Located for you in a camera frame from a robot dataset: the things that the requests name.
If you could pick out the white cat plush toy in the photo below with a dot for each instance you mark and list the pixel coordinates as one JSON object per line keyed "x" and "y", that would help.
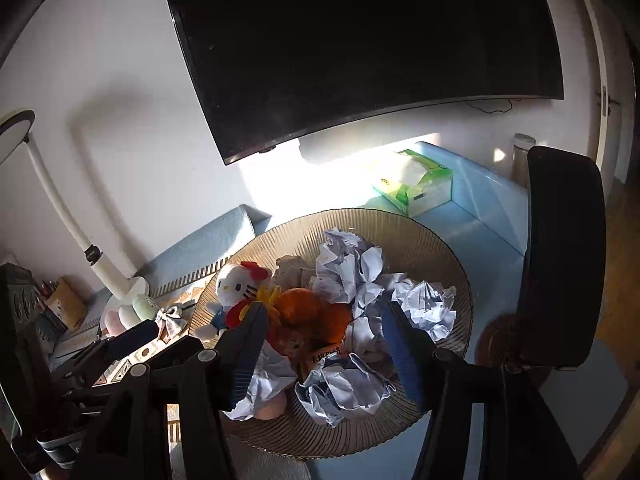
{"x": 235, "y": 282}

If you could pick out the white door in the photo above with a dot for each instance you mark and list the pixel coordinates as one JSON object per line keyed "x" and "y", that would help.
{"x": 607, "y": 50}

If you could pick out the orange red plush toy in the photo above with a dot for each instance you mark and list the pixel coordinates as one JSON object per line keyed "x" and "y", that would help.
{"x": 320, "y": 355}

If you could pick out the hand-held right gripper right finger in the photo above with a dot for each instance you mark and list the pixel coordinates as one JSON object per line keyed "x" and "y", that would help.
{"x": 402, "y": 355}

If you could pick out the white desk lamp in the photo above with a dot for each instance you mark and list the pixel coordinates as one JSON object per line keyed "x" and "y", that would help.
{"x": 60, "y": 200}

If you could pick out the large lined paper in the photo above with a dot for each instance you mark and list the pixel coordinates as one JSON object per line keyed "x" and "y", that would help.
{"x": 345, "y": 265}

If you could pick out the blue picture book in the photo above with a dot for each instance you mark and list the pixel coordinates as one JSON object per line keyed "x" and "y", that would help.
{"x": 50, "y": 330}

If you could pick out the green tissue box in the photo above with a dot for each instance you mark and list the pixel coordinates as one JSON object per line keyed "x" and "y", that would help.
{"x": 420, "y": 185}

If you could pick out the white egg-shaped toy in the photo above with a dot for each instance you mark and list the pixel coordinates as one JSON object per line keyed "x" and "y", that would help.
{"x": 127, "y": 316}

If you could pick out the green egg-shaped toy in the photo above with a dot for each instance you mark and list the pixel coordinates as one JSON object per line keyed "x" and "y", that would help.
{"x": 145, "y": 306}

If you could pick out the peach coloured round object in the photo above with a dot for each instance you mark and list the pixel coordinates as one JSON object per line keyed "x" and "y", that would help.
{"x": 272, "y": 406}

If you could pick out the brown ribbed glass bowl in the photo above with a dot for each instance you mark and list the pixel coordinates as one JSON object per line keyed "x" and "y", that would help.
{"x": 425, "y": 255}

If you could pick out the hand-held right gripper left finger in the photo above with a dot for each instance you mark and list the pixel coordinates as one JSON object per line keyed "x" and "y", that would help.
{"x": 245, "y": 360}

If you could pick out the pink egg-shaped toy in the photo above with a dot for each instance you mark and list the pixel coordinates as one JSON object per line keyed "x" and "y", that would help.
{"x": 112, "y": 322}

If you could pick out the white paper ball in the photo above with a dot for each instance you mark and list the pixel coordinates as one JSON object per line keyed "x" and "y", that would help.
{"x": 425, "y": 307}
{"x": 367, "y": 337}
{"x": 272, "y": 375}

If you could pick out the black monitor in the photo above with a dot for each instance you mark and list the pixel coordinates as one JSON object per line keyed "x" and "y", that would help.
{"x": 360, "y": 50}

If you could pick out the brown cardboard pen box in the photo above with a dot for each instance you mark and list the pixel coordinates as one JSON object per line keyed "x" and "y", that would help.
{"x": 67, "y": 302}

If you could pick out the grey cylindrical container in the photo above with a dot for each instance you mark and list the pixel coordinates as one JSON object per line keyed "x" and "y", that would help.
{"x": 522, "y": 155}

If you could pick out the grey checked bow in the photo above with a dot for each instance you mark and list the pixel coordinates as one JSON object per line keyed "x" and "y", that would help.
{"x": 172, "y": 321}

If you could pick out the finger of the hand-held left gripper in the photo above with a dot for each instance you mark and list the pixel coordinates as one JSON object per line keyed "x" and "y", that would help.
{"x": 132, "y": 337}
{"x": 150, "y": 362}

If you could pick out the lined paper ball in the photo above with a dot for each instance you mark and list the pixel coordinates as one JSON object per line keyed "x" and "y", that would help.
{"x": 345, "y": 390}

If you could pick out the black office chair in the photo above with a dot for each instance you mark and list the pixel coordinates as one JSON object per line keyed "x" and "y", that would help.
{"x": 562, "y": 260}

